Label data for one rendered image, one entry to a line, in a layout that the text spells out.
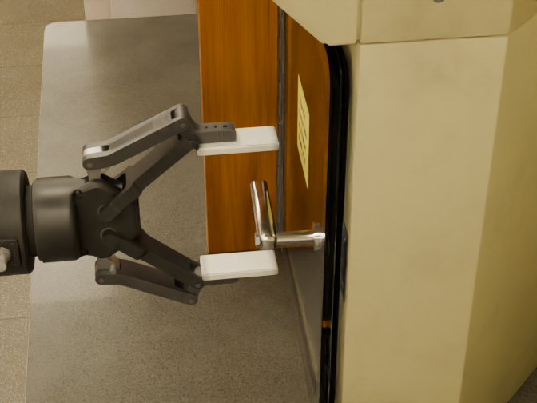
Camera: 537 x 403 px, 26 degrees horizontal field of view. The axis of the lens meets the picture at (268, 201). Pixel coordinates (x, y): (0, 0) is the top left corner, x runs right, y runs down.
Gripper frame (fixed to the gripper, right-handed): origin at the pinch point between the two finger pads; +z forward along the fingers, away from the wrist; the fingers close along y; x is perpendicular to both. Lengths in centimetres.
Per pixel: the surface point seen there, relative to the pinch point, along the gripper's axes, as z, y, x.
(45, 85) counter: -24, -26, 70
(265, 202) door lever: 0.0, 0.9, -1.1
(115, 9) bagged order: -13, -51, 146
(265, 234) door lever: -0.6, 0.9, -5.8
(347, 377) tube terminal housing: 6.0, -11.8, -10.7
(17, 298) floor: -42, -119, 135
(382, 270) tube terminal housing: 8.5, 0.0, -10.8
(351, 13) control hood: 4.8, 23.6, -10.9
